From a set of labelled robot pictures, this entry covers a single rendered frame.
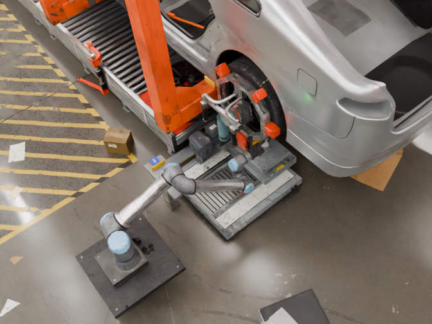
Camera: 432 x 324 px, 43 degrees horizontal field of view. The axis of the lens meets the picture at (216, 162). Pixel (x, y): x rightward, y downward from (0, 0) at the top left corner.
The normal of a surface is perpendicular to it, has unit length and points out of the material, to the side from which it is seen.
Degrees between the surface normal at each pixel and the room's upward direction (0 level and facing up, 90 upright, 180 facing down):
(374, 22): 22
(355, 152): 94
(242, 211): 0
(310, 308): 0
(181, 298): 0
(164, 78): 90
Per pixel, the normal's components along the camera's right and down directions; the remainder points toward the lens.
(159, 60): 0.63, 0.59
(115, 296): -0.08, -0.60
